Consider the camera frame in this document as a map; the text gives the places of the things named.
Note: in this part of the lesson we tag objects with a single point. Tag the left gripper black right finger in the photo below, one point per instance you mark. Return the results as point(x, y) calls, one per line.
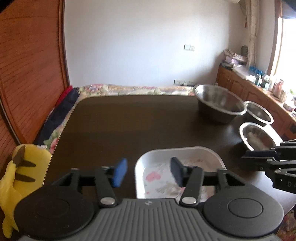
point(191, 178)

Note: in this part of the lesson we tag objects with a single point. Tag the large steel bowl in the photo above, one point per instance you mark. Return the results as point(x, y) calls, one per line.
point(218, 103)

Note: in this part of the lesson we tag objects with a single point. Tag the stack of magazines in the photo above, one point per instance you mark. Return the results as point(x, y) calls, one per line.
point(232, 59)

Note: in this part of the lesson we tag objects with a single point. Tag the white power strip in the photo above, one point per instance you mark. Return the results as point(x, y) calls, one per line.
point(184, 83)

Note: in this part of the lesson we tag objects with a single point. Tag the dark blue blanket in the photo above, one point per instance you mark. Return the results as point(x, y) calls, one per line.
point(56, 117)

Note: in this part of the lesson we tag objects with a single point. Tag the floral square plate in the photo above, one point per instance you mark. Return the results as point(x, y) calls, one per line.
point(153, 178)

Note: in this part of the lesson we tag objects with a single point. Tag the wooden louvered wardrobe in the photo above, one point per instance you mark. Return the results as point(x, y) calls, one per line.
point(33, 69)

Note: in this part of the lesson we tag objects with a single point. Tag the yellow plush toy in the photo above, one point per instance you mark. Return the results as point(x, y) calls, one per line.
point(24, 174)

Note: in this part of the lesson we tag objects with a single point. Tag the small steel bowl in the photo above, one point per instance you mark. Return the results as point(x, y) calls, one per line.
point(259, 138)

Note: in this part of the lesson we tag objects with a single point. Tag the red cloth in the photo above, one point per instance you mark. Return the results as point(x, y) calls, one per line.
point(63, 95)

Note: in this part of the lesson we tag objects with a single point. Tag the medium steel bowl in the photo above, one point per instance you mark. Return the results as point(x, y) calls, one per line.
point(257, 114)

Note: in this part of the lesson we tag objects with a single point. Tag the floral bed quilt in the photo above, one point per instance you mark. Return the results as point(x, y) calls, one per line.
point(114, 90)

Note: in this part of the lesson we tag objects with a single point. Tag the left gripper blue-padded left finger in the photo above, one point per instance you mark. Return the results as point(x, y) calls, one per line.
point(106, 179)

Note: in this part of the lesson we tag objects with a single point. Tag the white wall switch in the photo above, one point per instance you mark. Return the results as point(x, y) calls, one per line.
point(189, 47)

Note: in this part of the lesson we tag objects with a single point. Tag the wooden sideboard cabinet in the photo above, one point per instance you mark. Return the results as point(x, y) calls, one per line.
point(284, 122)

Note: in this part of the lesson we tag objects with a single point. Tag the patterned beige curtain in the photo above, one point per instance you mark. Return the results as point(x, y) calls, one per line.
point(251, 10)

